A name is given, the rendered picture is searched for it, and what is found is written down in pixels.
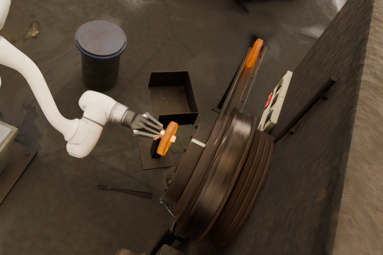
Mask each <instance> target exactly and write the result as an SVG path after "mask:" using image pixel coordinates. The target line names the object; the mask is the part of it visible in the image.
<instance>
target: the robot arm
mask: <svg viewBox="0 0 383 255"><path fill-rule="evenodd" d="M10 5H11V0H0V30H1V29H2V28H3V26H4V24H5V20H6V17H7V15H8V12H9V7H10ZM0 64H3V65H5V66H8V67H10V68H13V69H15V70H17V71H18V72H20V73H21V74H22V75H23V76H24V77H25V79H26V80H27V82H28V84H29V85H30V87H31V89H32V91H33V93H34V95H35V97H36V99H37V101H38V103H39V105H40V107H41V108H42V110H43V113H44V115H45V116H46V118H47V119H48V121H49V122H50V124H51V125H52V126H53V127H54V128H55V129H57V130H58V131H60V132H61V133H62V134H63V135H64V139H65V140H66V141H67V142H68V143H67V152H68V153H69V155H72V156H75V157H78V158H83V157H85V156H87V155H88V154H89V153H90V152H91V151H92V149H93V148H94V147H95V145H96V143H97V141H98V140H99V138H100V136H101V132H102V130H103V128H104V126H105V124H106V123H107V122H108V121H110V122H113V123H114V124H116V125H119V126H121V125H123V126H125V127H127V128H130V129H132V130H133V132H134V137H143V138H147V139H152V140H156V139H157V138H162V136H163V135H164V132H165V130H164V129H163V128H162V127H163V124H161V123H160V122H158V121H157V120H156V119H154V118H153V117H152V116H150V114H149V113H148V112H146V114H144V115H142V114H137V113H136V112H134V111H132V110H129V108H128V107H127V106H125V105H122V104H120V103H118V102H116V101H115V100H114V99H112V98H110V97H109V96H106V95H104V94H102V93H99V92H94V91H86V92H85V93H83V95H82V96H81V98H80V100H79V106H80V107H81V109H82V110H83V111H84V114H83V116H82V118H81V119H80V120H79V119H77V118H76V119H74V120H68V119H66V118H64V117H63V116H62V115H61V114H60V113H59V111H58V109H57V107H56V105H55V102H54V100H53V98H52V95H51V93H50V91H49V89H48V86H47V84H46V82H45V80H44V78H43V75H42V74H41V72H40V70H39V69H38V67H37V66H36V65H35V63H34V62H33V61H32V60H31V59H30V58H28V57H27V56H26V55H25V54H24V53H22V52H21V51H20V50H18V49H17V48H15V47H14V46H13V45H12V44H11V43H9V42H8V41H7V40H6V39H5V38H3V37H2V36H0ZM145 118H146V119H148V120H149V121H150V122H151V123H150V122H148V121H147V120H146V119H145ZM139 130H141V131H145V132H147V133H144V132H140V131H139Z"/></svg>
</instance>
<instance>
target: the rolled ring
mask: <svg viewBox="0 0 383 255"><path fill-rule="evenodd" d="M262 44H263V40H261V39H257V40H256V42H255V44H254V46H253V48H252V50H251V52H250V54H249V56H248V59H247V61H246V66H247V67H249V68H251V67H252V65H253V64H254V62H255V60H256V58H257V56H258V54H259V51H260V49H261V47H262Z"/></svg>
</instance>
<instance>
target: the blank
mask: <svg viewBox="0 0 383 255"><path fill-rule="evenodd" d="M177 128H178V124H177V123H175V122H173V121H171V122H170V124H169V125H168V127H167V128H166V130H165V132H164V135H163V136H162V138H161V141H160V144H159V146H158V149H157V153H158V154H160V155H163V156H164V155H165V154H166V152H167V150H168V148H169V146H170V144H171V141H170V140H171V138H172V136H175V133H176V131H177Z"/></svg>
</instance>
